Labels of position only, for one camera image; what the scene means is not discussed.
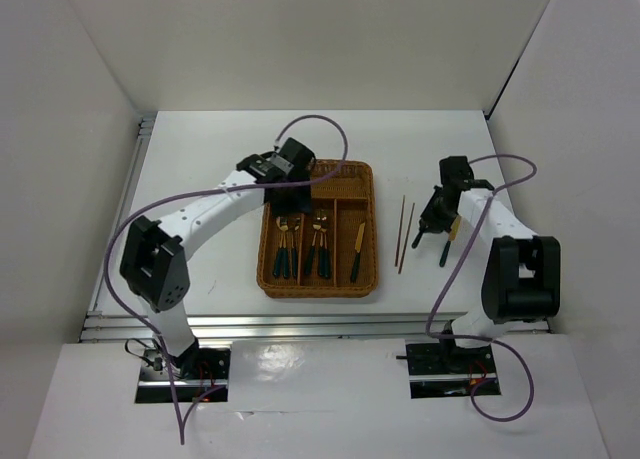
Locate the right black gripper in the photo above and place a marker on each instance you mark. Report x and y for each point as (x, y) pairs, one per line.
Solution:
(429, 220)

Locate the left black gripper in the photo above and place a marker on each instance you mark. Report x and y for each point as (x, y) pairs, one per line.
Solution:
(301, 204)

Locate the gold knife pile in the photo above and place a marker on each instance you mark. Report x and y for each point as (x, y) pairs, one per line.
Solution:
(357, 256)
(450, 239)

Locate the gold spoon green handle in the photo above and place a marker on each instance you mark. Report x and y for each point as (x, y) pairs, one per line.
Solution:
(278, 262)
(294, 247)

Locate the gold spoon pile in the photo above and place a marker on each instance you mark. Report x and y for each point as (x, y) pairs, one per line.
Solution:
(286, 260)

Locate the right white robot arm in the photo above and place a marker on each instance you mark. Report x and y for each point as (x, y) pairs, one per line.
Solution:
(522, 277)

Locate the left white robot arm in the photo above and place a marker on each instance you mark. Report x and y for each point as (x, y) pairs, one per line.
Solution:
(156, 253)

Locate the left copper chopstick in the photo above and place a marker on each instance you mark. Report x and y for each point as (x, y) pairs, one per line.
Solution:
(399, 233)

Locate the copper chopstick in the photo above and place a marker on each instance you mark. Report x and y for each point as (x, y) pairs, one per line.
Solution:
(406, 240)
(399, 233)

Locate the right copper chopstick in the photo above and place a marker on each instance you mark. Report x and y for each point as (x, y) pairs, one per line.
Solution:
(406, 240)

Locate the brown wicker cutlery tray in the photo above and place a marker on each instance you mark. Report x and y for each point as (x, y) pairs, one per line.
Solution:
(348, 199)

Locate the aluminium left side rail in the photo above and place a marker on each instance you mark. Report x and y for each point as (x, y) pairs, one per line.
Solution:
(145, 129)

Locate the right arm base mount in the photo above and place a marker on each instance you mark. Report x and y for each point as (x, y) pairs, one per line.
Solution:
(439, 371)

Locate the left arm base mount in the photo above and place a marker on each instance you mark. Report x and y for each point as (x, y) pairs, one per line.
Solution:
(207, 376)

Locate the aluminium table front rail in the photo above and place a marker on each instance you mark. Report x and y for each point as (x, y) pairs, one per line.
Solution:
(102, 328)

